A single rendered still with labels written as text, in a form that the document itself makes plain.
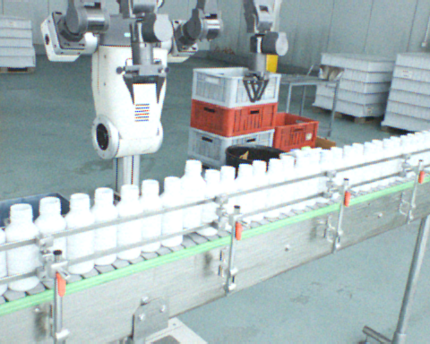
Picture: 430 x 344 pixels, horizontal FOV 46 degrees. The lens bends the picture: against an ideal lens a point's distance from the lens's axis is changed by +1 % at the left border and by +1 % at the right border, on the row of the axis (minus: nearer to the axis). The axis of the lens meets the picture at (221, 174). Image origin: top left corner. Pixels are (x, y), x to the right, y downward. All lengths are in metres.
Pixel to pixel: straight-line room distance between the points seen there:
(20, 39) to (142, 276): 9.76
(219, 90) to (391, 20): 9.37
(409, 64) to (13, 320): 7.31
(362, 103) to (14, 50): 6.51
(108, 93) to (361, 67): 6.98
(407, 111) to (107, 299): 7.11
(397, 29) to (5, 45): 8.33
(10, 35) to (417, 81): 7.26
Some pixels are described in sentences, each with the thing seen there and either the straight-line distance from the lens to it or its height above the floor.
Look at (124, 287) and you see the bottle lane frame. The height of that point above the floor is 0.95.
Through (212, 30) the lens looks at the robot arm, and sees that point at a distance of 1.84.
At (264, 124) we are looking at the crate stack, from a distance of 4.06.
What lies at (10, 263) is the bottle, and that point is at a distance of 1.06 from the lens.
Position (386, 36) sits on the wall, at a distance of 12.83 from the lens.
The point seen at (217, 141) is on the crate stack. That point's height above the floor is 0.61.
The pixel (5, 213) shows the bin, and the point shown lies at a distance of 1.67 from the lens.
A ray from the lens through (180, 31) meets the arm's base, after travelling 1.91.
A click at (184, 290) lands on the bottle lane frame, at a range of 1.29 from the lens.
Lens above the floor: 1.55
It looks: 18 degrees down
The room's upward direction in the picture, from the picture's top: 6 degrees clockwise
